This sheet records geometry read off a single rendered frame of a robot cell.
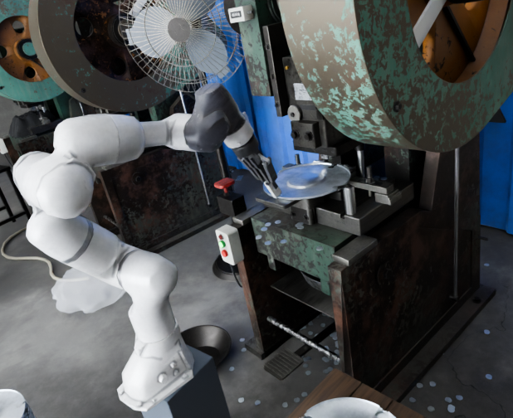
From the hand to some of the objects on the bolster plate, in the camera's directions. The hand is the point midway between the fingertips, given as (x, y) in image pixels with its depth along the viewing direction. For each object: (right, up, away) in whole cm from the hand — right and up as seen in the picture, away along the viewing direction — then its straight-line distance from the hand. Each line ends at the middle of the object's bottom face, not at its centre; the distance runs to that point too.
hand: (273, 187), depth 136 cm
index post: (+24, -8, 0) cm, 25 cm away
